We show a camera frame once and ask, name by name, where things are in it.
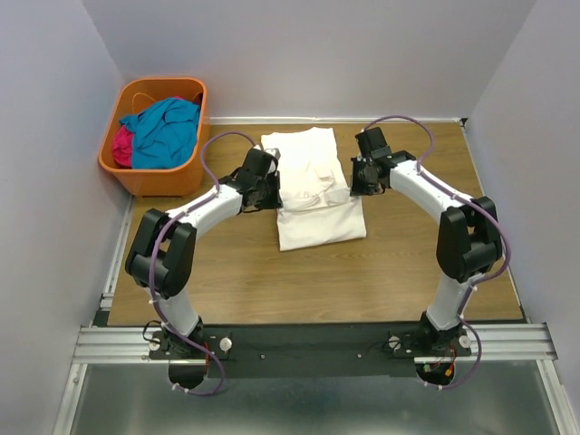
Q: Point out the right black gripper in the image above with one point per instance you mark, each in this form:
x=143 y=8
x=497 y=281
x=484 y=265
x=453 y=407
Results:
x=359 y=178

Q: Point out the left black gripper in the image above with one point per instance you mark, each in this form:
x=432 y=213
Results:
x=270 y=193

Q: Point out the white red printed t-shirt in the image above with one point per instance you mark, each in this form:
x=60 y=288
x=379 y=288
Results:
x=317 y=206

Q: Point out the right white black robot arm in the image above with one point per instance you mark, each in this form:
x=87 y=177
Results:
x=468 y=244

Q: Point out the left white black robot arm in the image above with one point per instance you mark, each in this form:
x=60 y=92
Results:
x=162 y=252

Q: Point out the teal blue t-shirt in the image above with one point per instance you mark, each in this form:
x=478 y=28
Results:
x=165 y=135

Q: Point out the magenta pink t-shirt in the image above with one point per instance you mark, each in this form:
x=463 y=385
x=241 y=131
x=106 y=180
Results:
x=122 y=148

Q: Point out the orange plastic laundry basket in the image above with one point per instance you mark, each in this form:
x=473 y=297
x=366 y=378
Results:
x=137 y=96

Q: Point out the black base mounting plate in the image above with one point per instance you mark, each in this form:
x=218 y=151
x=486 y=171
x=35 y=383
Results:
x=232 y=352

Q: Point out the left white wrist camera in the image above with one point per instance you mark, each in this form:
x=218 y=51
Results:
x=274 y=154

